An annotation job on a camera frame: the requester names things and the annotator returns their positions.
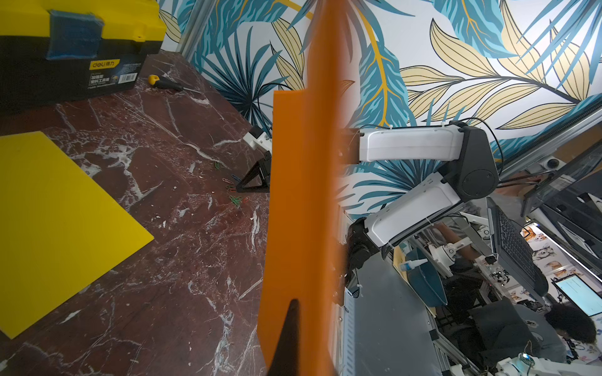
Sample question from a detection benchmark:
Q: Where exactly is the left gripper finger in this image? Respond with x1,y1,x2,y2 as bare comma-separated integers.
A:
267,299,300,376

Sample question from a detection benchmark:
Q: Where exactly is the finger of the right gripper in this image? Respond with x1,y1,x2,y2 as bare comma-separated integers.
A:
235,151,272,193

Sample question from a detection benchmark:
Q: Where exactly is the orange paper sheet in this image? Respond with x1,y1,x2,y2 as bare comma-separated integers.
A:
257,1,346,375

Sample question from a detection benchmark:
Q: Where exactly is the yellow paper sheet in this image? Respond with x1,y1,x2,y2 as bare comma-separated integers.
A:
1,132,154,338

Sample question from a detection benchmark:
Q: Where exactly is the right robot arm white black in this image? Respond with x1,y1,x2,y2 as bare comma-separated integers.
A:
237,122,499,277

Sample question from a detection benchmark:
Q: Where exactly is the small screwdriver yellow black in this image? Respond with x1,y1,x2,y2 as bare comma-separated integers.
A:
147,75,202,94

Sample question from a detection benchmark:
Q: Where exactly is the yellow black toolbox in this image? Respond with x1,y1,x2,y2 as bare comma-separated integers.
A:
1,0,166,114

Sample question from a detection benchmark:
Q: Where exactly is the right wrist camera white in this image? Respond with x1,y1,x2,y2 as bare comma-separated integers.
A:
242,126,272,153

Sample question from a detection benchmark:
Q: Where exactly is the right aluminium corner post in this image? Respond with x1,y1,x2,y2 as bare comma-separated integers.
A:
177,0,218,62

